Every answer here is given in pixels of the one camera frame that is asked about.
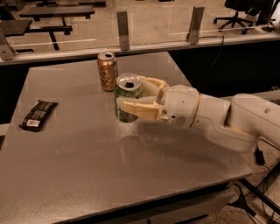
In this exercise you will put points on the black office chair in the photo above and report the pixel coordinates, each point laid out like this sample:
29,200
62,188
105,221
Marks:
247,13

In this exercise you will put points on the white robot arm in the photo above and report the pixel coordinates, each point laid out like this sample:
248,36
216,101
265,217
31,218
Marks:
236,124

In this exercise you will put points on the black power adapter with cable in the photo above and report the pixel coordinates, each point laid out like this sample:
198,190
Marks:
259,157

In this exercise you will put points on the metal bracket right post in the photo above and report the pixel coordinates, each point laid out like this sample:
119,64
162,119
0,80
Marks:
194,29

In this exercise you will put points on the orange soda can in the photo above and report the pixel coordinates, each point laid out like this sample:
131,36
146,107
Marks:
108,71

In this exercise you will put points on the metal bracket centre post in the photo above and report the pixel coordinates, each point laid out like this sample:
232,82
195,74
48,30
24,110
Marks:
123,30

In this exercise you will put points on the metal barrier rail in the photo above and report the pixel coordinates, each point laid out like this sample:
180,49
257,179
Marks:
82,54

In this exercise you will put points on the green soda can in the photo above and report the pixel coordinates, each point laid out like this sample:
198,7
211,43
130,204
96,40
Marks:
127,85

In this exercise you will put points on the black background table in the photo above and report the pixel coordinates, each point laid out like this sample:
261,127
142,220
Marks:
61,12

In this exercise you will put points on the metal bracket post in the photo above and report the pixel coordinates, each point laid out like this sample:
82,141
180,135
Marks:
6,52
123,30
194,29

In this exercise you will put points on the black tripod stand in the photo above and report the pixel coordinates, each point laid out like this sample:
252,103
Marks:
258,191

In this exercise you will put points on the metal bracket left post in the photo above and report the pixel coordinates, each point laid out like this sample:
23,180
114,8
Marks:
6,52

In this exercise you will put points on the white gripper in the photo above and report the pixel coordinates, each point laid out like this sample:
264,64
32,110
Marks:
180,103

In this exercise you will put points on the black snack bar wrapper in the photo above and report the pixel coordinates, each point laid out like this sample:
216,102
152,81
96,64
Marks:
37,116

